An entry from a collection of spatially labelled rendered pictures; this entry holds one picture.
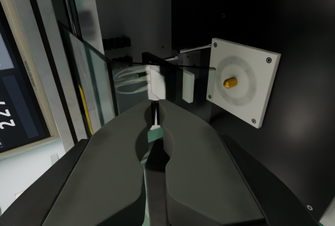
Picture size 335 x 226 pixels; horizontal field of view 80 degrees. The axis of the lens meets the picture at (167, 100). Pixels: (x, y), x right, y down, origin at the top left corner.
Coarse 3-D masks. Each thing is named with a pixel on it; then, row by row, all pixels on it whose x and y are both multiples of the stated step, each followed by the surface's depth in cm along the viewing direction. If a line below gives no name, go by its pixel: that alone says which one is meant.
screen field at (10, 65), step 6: (0, 36) 29; (0, 42) 29; (0, 48) 29; (0, 54) 29; (6, 54) 30; (0, 60) 30; (6, 60) 30; (0, 66) 30; (6, 66) 30; (12, 66) 31
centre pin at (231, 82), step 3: (231, 78) 41; (234, 78) 41; (225, 81) 41; (228, 81) 40; (231, 81) 40; (234, 81) 41; (237, 81) 41; (225, 84) 40; (228, 84) 40; (231, 84) 40; (234, 84) 41; (225, 87) 41; (228, 87) 41; (231, 87) 41
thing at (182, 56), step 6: (174, 48) 51; (180, 48) 51; (174, 54) 50; (180, 54) 48; (186, 54) 47; (192, 54) 48; (198, 54) 50; (174, 60) 51; (180, 60) 48; (186, 60) 48; (192, 60) 49; (198, 60) 50
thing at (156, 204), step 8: (160, 144) 17; (152, 152) 16; (160, 152) 16; (152, 160) 15; (160, 160) 15; (168, 160) 15; (152, 168) 15; (160, 168) 15; (152, 176) 15; (160, 176) 15; (152, 184) 15; (160, 184) 15; (152, 192) 16; (160, 192) 16; (152, 200) 16; (160, 200) 16; (152, 208) 17; (160, 208) 17; (152, 216) 18; (160, 216) 17; (152, 224) 18; (160, 224) 18; (168, 224) 18
